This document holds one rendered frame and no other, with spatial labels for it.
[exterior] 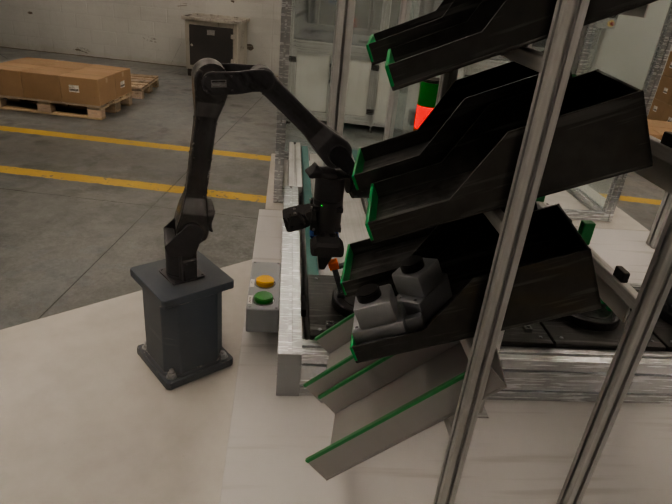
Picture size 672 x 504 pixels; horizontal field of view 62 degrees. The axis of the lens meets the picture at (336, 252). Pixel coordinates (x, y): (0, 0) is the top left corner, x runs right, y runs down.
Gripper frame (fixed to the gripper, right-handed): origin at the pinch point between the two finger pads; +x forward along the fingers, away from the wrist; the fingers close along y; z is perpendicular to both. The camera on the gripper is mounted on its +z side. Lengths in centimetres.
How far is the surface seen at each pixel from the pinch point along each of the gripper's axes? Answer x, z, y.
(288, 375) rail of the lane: 17.7, 5.8, 16.8
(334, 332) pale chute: 4.9, -1.6, 20.4
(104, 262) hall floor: 109, 108, -187
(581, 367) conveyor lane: 14, -52, 16
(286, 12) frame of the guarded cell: -39, 11, -82
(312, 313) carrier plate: 11.7, 1.4, 4.3
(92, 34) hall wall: 73, 321, -858
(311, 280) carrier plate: 11.7, 1.3, -9.2
